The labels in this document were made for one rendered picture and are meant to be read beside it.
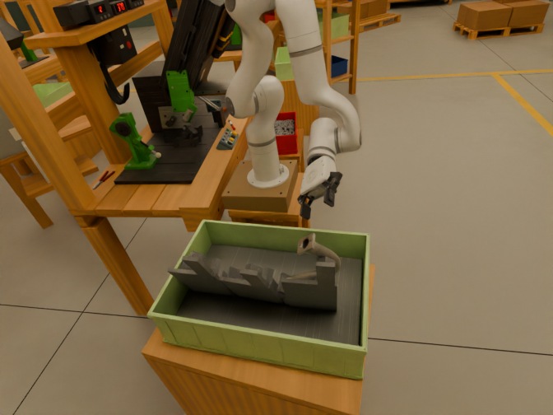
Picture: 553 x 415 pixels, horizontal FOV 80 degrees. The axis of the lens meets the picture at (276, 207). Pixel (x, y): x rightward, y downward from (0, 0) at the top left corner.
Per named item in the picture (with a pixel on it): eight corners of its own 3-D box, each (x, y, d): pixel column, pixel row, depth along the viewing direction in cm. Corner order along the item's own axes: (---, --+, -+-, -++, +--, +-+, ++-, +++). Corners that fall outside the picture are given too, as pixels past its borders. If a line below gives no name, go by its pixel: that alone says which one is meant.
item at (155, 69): (195, 111, 224) (180, 58, 202) (179, 132, 201) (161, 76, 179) (169, 113, 227) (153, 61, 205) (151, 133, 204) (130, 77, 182)
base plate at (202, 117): (240, 96, 243) (240, 93, 241) (193, 184, 159) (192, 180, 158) (187, 99, 249) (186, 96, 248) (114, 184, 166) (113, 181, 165)
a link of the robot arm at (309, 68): (350, 35, 87) (363, 143, 102) (292, 49, 93) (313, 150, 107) (347, 39, 80) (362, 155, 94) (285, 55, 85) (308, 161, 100)
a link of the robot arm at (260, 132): (242, 139, 139) (229, 83, 124) (277, 124, 146) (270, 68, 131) (256, 149, 131) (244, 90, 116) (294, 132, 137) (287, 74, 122)
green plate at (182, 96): (198, 109, 187) (191, 69, 179) (192, 111, 180) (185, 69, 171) (179, 110, 189) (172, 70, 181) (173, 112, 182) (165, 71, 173)
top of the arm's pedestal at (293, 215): (309, 179, 165) (309, 172, 162) (299, 221, 141) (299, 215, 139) (248, 176, 172) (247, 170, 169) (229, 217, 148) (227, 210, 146)
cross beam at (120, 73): (163, 53, 240) (159, 39, 234) (45, 141, 141) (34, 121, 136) (156, 53, 241) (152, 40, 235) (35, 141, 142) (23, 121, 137)
